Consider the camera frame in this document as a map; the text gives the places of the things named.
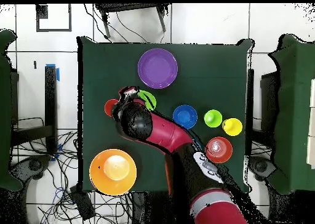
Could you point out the red plastic cup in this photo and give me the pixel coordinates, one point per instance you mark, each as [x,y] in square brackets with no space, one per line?
[109,107]

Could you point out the dark green tablecloth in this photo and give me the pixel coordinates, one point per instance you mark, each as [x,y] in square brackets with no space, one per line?
[209,73]

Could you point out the black power strip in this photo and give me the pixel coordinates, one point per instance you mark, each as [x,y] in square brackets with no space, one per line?
[82,204]

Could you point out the yellow plastic cup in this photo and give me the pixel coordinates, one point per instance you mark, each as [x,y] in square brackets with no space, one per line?
[232,127]

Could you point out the black square floor frame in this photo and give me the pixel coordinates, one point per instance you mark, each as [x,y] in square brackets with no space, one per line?
[41,11]

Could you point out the black chair base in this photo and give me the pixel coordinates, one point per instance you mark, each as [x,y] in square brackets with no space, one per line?
[32,165]
[260,167]

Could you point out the blue tape strip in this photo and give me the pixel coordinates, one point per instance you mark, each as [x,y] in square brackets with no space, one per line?
[58,75]

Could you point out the orange-red plastic bowl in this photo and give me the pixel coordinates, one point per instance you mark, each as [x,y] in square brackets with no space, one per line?
[220,150]

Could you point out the black table frame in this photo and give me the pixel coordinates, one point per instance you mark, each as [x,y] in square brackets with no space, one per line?
[50,105]
[250,105]

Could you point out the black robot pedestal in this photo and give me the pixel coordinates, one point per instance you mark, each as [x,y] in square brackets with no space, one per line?
[152,209]

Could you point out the green cloth side table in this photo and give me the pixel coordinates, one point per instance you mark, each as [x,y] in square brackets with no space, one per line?
[5,110]
[295,110]

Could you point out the green plastic cup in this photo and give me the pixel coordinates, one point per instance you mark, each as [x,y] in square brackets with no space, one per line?
[212,118]

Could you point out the black metal stool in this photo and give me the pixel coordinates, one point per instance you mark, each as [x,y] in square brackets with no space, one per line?
[128,7]

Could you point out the dark blue plastic bowl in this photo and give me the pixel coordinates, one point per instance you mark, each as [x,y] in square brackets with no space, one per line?
[185,115]

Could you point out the white boxes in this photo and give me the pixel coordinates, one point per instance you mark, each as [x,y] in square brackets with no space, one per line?
[312,125]

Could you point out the green plastic bowl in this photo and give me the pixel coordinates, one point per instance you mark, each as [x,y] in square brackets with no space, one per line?
[149,98]

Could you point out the purple plastic bowl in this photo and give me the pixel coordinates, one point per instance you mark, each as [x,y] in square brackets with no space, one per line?
[157,68]

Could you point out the large yellow plastic bowl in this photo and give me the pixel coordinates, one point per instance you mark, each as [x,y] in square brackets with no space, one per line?
[112,171]

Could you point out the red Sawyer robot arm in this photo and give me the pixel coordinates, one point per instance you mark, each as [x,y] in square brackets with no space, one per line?
[167,133]

